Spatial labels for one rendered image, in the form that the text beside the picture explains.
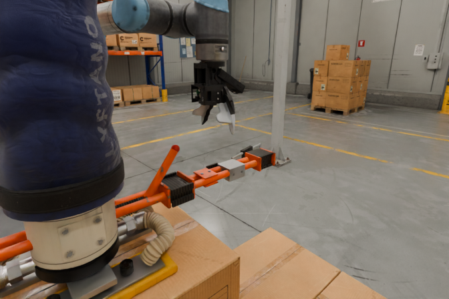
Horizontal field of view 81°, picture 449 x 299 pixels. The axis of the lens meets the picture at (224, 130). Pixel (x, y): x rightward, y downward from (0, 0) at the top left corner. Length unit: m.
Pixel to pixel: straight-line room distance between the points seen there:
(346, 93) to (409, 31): 3.18
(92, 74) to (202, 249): 0.50
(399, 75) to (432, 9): 1.86
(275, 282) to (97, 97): 1.00
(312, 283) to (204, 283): 0.67
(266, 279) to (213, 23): 1.00
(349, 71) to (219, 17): 6.61
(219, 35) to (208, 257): 0.57
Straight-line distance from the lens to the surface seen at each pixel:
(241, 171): 0.87
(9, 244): 0.71
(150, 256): 0.68
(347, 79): 7.27
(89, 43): 0.52
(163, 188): 0.73
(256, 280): 1.25
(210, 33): 0.72
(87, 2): 0.55
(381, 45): 9.88
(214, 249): 0.76
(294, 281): 1.28
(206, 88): 0.72
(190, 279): 0.69
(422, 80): 9.62
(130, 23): 0.72
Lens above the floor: 1.43
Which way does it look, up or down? 16 degrees down
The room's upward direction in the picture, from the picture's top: straight up
